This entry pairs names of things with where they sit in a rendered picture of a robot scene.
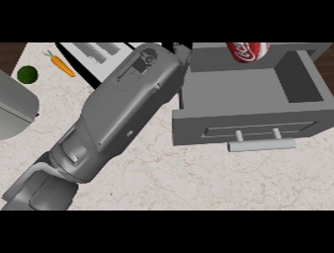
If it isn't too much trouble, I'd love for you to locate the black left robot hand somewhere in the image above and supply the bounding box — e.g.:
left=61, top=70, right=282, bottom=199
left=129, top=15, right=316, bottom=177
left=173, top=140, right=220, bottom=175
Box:
left=172, top=42, right=194, bottom=67

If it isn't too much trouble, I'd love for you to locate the red soda can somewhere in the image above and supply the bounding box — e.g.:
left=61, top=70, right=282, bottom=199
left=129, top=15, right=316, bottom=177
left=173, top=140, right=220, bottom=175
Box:
left=225, top=42, right=274, bottom=64

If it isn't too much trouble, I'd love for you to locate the grey drawer front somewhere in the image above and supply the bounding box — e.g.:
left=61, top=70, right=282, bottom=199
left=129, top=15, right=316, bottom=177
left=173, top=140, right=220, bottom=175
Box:
left=170, top=100, right=334, bottom=147

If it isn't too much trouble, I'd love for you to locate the grey open drawer box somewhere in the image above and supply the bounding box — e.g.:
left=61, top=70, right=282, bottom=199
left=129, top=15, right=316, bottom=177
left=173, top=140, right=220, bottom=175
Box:
left=179, top=48, right=334, bottom=114

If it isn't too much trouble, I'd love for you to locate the grey cabinet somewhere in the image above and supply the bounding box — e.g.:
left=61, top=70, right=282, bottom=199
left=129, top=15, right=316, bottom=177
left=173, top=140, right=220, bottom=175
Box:
left=189, top=42, right=334, bottom=73

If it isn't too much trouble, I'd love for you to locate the dark green avocado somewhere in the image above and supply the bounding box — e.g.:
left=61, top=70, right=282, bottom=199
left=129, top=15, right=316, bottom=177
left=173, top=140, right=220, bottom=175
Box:
left=16, top=64, right=41, bottom=85

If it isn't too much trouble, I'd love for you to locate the pale grey drawer handle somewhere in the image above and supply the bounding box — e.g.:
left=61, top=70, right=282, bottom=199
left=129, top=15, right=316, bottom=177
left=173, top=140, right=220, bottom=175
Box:
left=228, top=128, right=297, bottom=153

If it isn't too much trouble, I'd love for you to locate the orange carrot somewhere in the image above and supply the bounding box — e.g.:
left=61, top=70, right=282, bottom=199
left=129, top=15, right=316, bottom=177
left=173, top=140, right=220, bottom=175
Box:
left=43, top=49, right=77, bottom=79

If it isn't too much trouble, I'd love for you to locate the grey rounded appliance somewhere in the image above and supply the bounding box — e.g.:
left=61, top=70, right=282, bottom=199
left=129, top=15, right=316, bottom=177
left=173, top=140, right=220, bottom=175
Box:
left=0, top=53, right=43, bottom=142

